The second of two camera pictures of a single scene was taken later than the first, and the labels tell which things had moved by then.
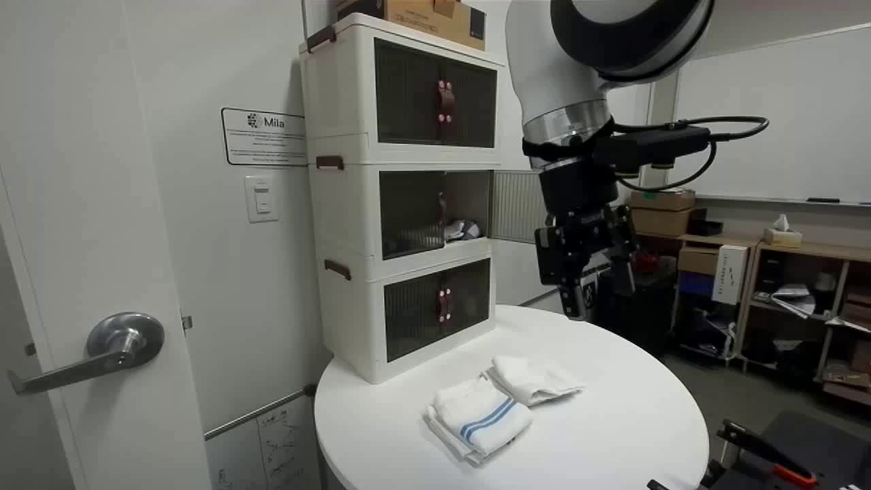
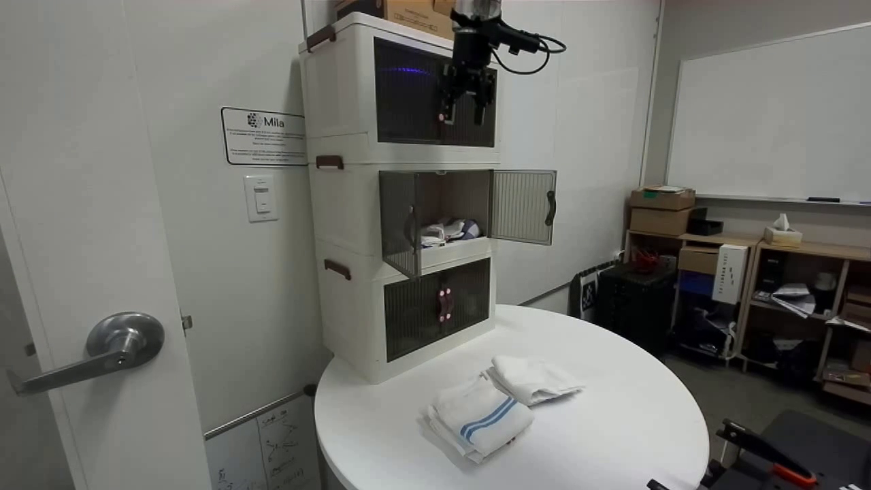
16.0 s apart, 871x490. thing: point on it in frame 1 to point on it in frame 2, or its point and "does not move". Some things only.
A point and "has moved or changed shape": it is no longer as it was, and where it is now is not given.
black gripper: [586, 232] to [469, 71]
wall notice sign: [266, 138] does not move
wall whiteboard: [812, 97] does not move
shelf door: [413, 213] has moved or changed shape
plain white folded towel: [530, 383] does not move
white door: [88, 240] does not move
